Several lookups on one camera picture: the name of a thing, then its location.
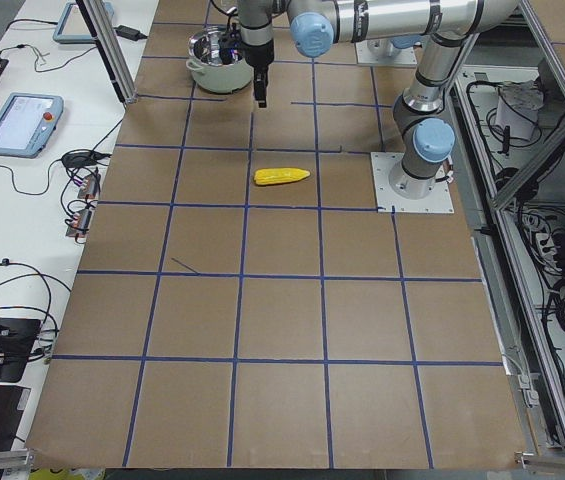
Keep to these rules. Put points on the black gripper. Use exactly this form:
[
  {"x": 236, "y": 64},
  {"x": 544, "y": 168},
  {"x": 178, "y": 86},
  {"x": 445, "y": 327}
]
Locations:
[{"x": 261, "y": 55}]

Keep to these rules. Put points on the yellow corn cob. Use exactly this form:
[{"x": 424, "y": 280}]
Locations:
[{"x": 279, "y": 176}]

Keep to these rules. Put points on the pale green cooking pot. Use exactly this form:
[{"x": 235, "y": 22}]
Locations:
[{"x": 213, "y": 68}]

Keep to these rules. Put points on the black power adapter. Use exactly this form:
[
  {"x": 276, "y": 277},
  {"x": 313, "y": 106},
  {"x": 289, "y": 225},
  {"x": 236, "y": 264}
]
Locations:
[{"x": 129, "y": 33}]

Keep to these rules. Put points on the teach pendant far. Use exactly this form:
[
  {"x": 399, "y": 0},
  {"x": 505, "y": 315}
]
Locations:
[{"x": 71, "y": 27}]

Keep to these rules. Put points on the teach pendant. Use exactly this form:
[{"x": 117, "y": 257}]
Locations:
[
  {"x": 27, "y": 122},
  {"x": 71, "y": 27}
]

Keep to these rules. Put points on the upper usb hub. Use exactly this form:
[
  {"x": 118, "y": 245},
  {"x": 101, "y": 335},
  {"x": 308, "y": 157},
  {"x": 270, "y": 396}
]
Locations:
[{"x": 90, "y": 187}]

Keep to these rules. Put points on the usb hub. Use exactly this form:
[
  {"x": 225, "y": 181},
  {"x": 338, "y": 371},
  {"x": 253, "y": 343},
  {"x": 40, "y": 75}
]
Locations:
[
  {"x": 90, "y": 187},
  {"x": 78, "y": 223}
]

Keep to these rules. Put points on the lower usb hub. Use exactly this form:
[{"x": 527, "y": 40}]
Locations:
[{"x": 78, "y": 223}]

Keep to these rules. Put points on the teach pendant near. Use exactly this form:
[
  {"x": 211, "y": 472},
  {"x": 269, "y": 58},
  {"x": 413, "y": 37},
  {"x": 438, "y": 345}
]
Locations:
[{"x": 27, "y": 122}]

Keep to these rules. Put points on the white paper bag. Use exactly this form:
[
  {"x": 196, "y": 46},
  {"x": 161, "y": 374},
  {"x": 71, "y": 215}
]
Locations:
[{"x": 518, "y": 108}]

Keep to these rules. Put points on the aluminium diagonal strut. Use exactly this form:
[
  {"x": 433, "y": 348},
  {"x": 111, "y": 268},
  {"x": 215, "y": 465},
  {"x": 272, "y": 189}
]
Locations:
[{"x": 547, "y": 155}]

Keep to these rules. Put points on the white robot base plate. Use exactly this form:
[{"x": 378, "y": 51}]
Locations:
[{"x": 396, "y": 192}]

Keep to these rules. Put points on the aluminium frame post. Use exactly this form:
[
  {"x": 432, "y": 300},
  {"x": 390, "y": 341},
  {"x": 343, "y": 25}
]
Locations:
[{"x": 101, "y": 30}]

